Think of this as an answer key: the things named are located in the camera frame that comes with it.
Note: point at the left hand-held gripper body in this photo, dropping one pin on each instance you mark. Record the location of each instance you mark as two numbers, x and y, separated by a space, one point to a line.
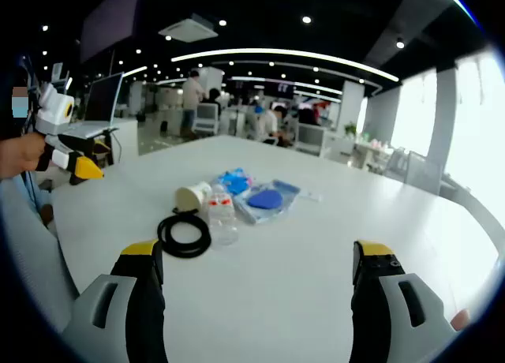
53 110

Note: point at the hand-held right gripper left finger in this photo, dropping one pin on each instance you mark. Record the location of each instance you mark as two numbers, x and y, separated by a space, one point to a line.
146 300

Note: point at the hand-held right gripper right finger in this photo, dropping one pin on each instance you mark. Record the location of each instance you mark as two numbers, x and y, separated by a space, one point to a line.
367 300

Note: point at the clear plastic water bottle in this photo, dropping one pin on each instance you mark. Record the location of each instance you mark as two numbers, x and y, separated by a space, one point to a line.
223 225

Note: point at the white paper cup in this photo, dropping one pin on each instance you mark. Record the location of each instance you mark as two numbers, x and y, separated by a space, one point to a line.
189 197

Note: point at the clear bag with blue pad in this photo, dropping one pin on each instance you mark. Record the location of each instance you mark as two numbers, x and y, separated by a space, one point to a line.
264 200

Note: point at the blue tissue packet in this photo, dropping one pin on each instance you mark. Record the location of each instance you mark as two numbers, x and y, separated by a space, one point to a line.
233 181

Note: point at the person's left hand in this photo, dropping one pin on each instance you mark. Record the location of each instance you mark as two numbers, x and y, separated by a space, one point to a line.
21 154

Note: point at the person's right hand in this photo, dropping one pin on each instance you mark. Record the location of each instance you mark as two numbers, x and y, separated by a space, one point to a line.
460 320

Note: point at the white cabinet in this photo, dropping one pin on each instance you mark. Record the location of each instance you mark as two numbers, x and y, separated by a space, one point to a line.
126 140

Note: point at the open laptop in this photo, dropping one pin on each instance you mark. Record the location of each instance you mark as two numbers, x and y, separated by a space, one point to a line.
100 98

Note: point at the white table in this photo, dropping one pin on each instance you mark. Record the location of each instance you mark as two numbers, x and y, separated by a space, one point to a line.
296 260

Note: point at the dark hanging panel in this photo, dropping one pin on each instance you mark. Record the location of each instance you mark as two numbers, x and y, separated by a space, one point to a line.
110 19

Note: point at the white mesh office chair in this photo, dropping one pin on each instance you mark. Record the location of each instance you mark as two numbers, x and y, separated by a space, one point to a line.
27 260

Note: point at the small clear wrapper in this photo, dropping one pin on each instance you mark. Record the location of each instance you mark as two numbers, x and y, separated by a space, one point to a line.
311 196

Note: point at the grey office chair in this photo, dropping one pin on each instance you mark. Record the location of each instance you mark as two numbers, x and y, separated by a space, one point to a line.
424 169
309 138
207 118

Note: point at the ceiling air conditioner unit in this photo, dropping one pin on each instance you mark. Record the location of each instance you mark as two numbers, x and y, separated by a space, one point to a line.
188 28

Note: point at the potted plant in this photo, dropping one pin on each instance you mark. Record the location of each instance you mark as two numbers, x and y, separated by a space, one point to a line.
350 128

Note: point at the curved ceiling light strip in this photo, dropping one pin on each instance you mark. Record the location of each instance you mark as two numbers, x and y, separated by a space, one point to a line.
284 53

